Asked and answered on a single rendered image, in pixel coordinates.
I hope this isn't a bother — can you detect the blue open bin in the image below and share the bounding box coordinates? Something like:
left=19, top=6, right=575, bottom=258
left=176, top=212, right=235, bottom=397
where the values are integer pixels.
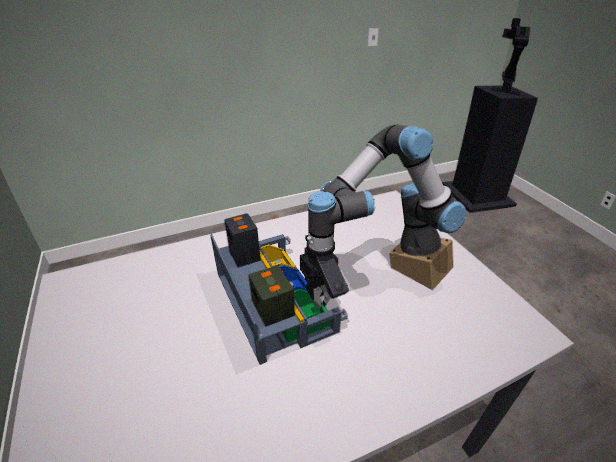
left=279, top=265, right=307, bottom=291

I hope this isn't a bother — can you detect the yellow open bin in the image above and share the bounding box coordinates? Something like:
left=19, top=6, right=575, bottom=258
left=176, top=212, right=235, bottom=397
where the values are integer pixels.
left=261, top=245, right=297, bottom=269

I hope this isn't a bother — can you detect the yellow vertical bar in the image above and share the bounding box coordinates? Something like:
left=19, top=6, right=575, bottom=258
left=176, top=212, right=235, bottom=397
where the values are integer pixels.
left=260, top=251, right=304, bottom=323

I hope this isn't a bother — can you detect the green bin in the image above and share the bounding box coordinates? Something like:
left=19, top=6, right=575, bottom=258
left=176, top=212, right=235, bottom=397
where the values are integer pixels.
left=282, top=289, right=331, bottom=343

